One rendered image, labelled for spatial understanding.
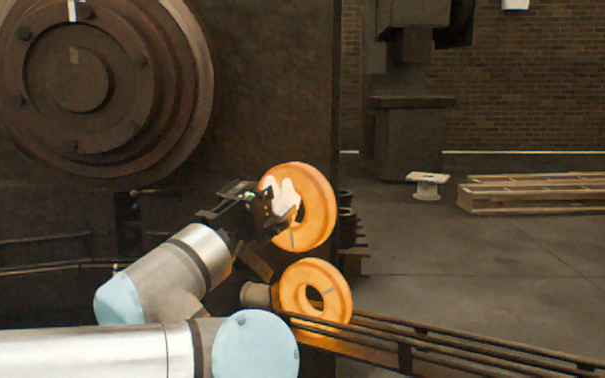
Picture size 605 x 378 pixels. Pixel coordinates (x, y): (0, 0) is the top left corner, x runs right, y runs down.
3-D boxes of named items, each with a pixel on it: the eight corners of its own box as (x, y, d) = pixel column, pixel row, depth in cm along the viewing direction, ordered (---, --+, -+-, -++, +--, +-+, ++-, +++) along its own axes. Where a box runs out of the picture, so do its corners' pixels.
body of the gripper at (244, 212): (276, 182, 73) (221, 223, 65) (286, 231, 77) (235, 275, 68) (238, 176, 77) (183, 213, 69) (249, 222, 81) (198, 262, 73)
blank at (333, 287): (313, 343, 99) (303, 350, 97) (276, 275, 102) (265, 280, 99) (368, 317, 90) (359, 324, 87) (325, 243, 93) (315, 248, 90)
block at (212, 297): (214, 308, 121) (210, 215, 116) (246, 308, 121) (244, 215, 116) (205, 331, 111) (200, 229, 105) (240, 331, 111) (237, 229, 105)
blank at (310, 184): (261, 162, 89) (249, 165, 87) (333, 159, 80) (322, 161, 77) (270, 245, 91) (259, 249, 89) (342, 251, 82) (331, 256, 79)
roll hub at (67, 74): (27, 151, 99) (8, 3, 93) (166, 151, 99) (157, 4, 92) (10, 155, 94) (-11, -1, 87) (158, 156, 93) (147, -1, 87)
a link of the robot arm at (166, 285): (126, 370, 61) (75, 307, 61) (198, 307, 69) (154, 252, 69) (149, 354, 54) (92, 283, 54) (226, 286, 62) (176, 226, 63)
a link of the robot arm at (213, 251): (218, 302, 65) (170, 283, 71) (242, 280, 69) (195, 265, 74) (202, 246, 61) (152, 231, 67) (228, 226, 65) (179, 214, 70)
